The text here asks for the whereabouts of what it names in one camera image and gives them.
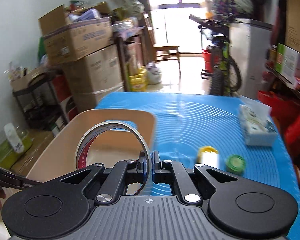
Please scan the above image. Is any white freezer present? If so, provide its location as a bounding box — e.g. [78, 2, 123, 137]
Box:
[229, 18, 272, 99]

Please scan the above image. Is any black metal shelf rack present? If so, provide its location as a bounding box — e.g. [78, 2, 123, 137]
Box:
[12, 73, 68, 131]

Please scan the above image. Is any green lidded container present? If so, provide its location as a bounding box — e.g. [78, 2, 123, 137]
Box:
[0, 123, 33, 170]

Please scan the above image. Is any tape roll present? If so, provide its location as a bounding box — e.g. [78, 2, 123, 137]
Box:
[76, 121, 152, 196]

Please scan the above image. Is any tissue pack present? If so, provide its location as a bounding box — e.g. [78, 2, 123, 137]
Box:
[238, 96, 277, 147]

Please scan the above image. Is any blue silicone baking mat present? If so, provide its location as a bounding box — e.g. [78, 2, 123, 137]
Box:
[97, 92, 300, 239]

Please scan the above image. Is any top cardboard box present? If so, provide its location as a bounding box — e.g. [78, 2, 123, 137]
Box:
[38, 5, 113, 65]

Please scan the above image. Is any beige plastic storage bin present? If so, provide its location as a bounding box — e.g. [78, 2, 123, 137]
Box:
[27, 109, 156, 182]

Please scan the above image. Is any red bucket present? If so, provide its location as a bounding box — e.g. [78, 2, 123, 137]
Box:
[202, 49, 213, 73]

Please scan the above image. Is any green white carton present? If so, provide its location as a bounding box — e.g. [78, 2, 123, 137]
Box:
[275, 43, 299, 83]

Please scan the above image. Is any bicycle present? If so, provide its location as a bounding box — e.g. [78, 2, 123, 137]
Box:
[189, 14, 242, 96]

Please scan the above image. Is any wooden chair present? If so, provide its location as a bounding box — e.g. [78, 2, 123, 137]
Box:
[143, 12, 181, 77]

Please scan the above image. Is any green round tin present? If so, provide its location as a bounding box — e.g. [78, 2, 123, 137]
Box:
[225, 154, 246, 175]

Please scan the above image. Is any white charger small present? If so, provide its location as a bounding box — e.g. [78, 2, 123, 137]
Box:
[200, 152, 219, 168]

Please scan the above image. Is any large stacked cardboard box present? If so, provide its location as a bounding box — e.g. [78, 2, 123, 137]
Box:
[62, 44, 124, 112]

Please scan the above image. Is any floor cardboard box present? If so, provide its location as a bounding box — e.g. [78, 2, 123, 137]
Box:
[10, 129, 54, 177]

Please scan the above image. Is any yellow oil jug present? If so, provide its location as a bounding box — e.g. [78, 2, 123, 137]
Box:
[129, 67, 147, 92]

